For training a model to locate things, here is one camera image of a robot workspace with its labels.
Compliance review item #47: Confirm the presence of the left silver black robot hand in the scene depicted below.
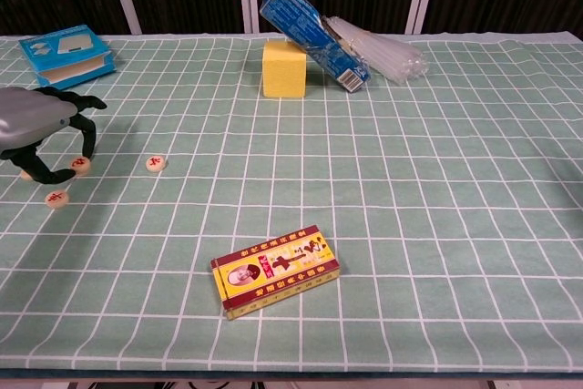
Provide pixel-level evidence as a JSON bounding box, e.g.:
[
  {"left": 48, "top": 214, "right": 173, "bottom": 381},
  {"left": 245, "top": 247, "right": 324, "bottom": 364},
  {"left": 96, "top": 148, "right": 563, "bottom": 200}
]
[{"left": 0, "top": 86, "right": 108, "bottom": 186}]

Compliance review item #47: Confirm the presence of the light blue scale box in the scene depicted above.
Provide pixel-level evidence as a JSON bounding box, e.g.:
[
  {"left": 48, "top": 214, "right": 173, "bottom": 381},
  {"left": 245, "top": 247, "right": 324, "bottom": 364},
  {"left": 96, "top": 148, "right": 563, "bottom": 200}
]
[{"left": 17, "top": 23, "right": 118, "bottom": 97}]

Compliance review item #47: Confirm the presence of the yellow sponge block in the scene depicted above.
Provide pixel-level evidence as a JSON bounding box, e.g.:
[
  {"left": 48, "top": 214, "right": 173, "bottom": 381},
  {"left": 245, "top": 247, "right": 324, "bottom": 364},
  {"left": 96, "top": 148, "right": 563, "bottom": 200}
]
[{"left": 261, "top": 39, "right": 307, "bottom": 99}]

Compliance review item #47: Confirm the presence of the dark blue carton box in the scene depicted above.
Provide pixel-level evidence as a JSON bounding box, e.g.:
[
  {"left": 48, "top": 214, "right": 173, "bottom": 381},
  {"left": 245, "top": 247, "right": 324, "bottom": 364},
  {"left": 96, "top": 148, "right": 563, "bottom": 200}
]
[{"left": 258, "top": 0, "right": 373, "bottom": 94}]

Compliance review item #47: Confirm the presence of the yellow red card box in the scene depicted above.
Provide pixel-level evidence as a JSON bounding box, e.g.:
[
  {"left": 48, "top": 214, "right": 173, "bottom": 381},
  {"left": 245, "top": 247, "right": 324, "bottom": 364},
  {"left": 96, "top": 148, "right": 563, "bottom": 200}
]
[{"left": 210, "top": 223, "right": 343, "bottom": 322}]

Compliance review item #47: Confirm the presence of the clear plastic straw bundle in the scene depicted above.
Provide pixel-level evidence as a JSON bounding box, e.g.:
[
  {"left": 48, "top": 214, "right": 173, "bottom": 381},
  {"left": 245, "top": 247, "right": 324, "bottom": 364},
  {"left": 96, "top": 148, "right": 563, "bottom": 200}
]
[{"left": 321, "top": 14, "right": 430, "bottom": 87}]

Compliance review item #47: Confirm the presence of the green checked tablecloth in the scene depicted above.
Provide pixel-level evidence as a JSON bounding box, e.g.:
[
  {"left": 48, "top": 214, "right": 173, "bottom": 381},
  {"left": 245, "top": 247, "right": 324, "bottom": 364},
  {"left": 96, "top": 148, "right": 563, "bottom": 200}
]
[{"left": 0, "top": 32, "right": 583, "bottom": 374}]

